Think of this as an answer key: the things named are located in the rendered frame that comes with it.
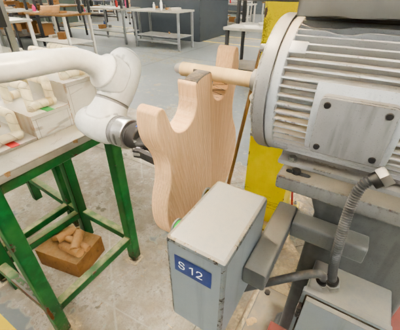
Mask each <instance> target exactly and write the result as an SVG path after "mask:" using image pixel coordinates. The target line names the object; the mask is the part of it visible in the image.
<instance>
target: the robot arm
mask: <svg viewBox="0 0 400 330"><path fill-rule="evenodd" d="M69 70H80V71H84V72H85V73H87V74H88V75H89V76H90V82H91V83H92V85H93V86H95V88H96V89H97V93H96V96H95V98H94V99H93V101H92V103H91V104H90V105H87V106H85V107H83V108H82V109H80V110H79V111H78V112H77V114H76V115H75V125H76V127H77V128H78V130H79V131H80V132H81V133H83V134H84V135H86V136H87V137H89V138H91V139H93V140H95V141H98V142H100V143H104V144H112V145H115V146H118V147H122V148H123V149H132V152H133V156H134V158H140V159H143V160H145V161H147V162H149V163H151V164H153V165H155V164H154V160H153V157H152V155H151V153H150V151H149V150H148V148H147V147H146V146H145V145H144V143H143V142H142V140H141V138H140V136H139V132H138V129H137V121H136V120H134V119H130V118H127V117H126V116H127V112H128V108H129V106H130V104H131V102H132V100H133V98H134V96H135V93H136V90H137V86H138V84H139V80H140V76H141V61H140V59H139V57H138V55H137V54H136V53H135V52H134V51H133V50H130V49H129V48H126V47H119V48H116V49H114V50H113V51H112V52H111V53H110V54H104V55H102V56H100V55H98V54H95V53H93V52H90V51H88V50H84V49H81V48H71V47H66V48H50V49H42V50H29V51H21V52H8V53H0V84H3V83H11V82H14V81H21V80H24V79H30V78H34V77H40V76H43V75H49V74H53V73H58V72H62V71H69Z"/></svg>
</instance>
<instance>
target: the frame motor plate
mask: <svg viewBox="0 0 400 330"><path fill-rule="evenodd" d="M275 185H276V187H279V188H281V189H285V190H287V191H291V192H293V193H297V194H300V195H303V196H306V197H308V198H313V199H315V200H319V201H321V202H324V203H327V204H330V205H333V206H336V207H339V208H342V209H344V206H345V203H346V202H347V201H346V200H347V199H348V196H349V194H350V192H351V190H352V189H353V187H355V185H354V184H351V183H347V182H344V181H340V180H337V179H333V178H330V177H326V176H324V175H319V174H315V173H313V172H309V171H306V170H302V169H300V168H295V167H292V166H288V165H285V164H284V165H283V166H282V168H281V170H280V171H279V173H278V174H277V177H276V184H275ZM355 213H358V214H360V215H364V216H366V217H370V218H372V219H376V220H379V221H382V222H385V223H388V224H391V225H394V226H396V227H400V198H399V197H396V196H392V195H389V194H385V193H382V192H378V191H374V190H371V189H367V190H365V192H364V194H363V196H361V198H360V201H359V202H358V205H357V207H356V210H355Z"/></svg>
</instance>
